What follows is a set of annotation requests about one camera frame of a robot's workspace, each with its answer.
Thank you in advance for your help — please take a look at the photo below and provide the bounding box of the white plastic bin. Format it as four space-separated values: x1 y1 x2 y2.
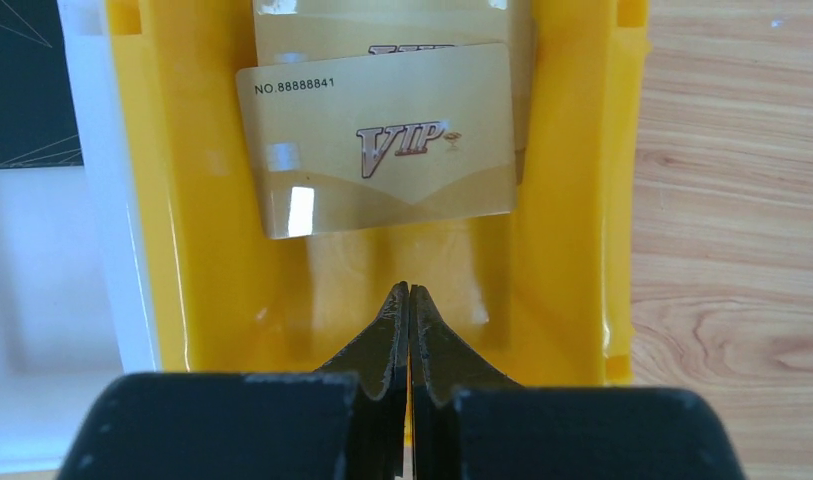
0 1 160 475

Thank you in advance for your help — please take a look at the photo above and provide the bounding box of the gold VIP card in bin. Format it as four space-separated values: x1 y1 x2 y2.
252 0 537 174

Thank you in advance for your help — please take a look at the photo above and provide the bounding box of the gold vip card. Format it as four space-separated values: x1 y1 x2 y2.
252 0 537 174
236 43 516 239

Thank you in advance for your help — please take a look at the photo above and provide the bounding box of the black card in bin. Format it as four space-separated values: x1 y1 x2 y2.
0 0 83 169

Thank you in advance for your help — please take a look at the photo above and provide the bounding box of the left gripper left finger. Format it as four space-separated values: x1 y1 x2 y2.
58 282 409 479

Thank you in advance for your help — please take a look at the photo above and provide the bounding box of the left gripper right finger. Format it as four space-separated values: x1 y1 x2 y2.
409 286 744 479

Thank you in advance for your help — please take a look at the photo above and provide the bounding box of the yellow plastic bin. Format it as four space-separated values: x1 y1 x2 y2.
104 1 650 385

